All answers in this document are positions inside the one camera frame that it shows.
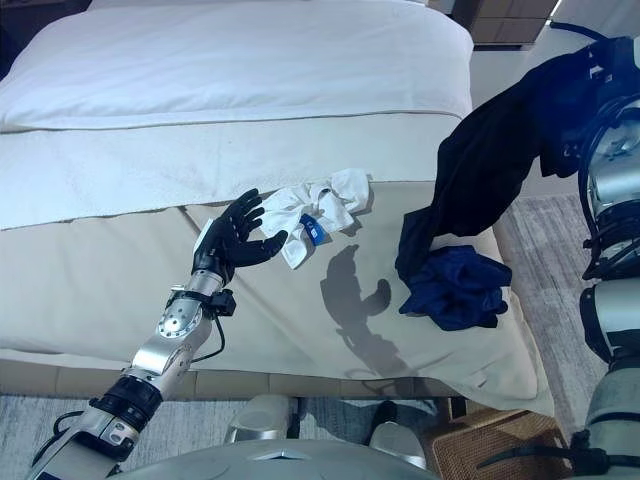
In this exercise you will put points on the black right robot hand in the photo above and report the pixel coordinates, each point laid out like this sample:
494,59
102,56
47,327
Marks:
617,60

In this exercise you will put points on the white textured bed sheet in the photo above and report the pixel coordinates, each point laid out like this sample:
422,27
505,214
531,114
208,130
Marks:
150,170

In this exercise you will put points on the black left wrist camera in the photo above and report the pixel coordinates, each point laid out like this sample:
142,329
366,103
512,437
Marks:
223,302

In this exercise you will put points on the white duvet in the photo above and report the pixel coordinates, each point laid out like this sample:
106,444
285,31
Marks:
225,60

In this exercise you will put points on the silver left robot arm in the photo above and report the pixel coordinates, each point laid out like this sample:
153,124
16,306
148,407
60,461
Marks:
165,345

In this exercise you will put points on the grey robot torso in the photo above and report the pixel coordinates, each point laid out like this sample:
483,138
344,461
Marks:
280,465

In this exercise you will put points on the silver left robot leg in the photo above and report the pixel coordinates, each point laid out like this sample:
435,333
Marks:
260,420

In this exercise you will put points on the bed with beige cover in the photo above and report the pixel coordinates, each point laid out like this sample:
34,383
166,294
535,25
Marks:
150,280

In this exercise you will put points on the navy blue garment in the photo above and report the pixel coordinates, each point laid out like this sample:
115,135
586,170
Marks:
460,290

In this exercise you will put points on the woven wicker basket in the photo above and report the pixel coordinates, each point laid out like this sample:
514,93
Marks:
480,440

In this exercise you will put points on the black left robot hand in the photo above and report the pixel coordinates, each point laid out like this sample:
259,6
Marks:
235,240

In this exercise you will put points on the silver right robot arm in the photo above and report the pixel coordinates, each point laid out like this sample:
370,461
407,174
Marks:
615,310

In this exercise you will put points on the black garment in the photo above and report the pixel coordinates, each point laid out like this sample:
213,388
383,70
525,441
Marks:
490,160

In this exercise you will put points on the beige upholstered bed frame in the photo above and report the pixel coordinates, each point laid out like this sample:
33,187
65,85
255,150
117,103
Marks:
75,372

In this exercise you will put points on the white garment with blue tag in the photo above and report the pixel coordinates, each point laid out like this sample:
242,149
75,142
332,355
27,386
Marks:
300,210

